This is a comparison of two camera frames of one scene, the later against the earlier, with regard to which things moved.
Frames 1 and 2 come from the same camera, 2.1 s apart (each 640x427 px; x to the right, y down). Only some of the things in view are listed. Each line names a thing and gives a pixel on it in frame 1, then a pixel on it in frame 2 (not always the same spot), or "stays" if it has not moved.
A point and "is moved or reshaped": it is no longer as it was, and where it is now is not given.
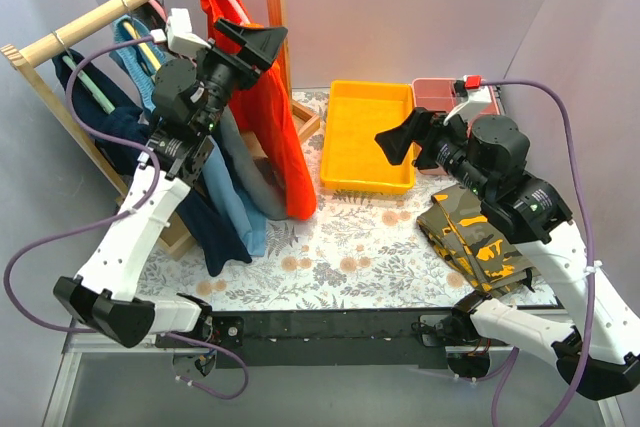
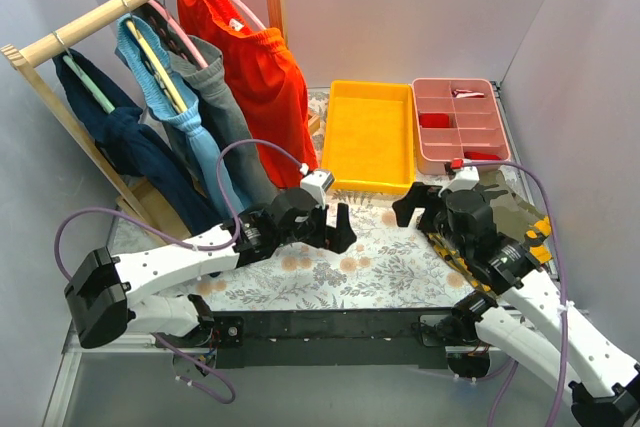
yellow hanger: (143, 46) stays
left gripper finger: (259, 45) → (340, 238)
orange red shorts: (260, 105) is moved or reshaped
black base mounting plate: (332, 339) stays
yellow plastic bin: (352, 158) stays
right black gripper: (425, 137) → (430, 212)
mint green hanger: (97, 95) stays
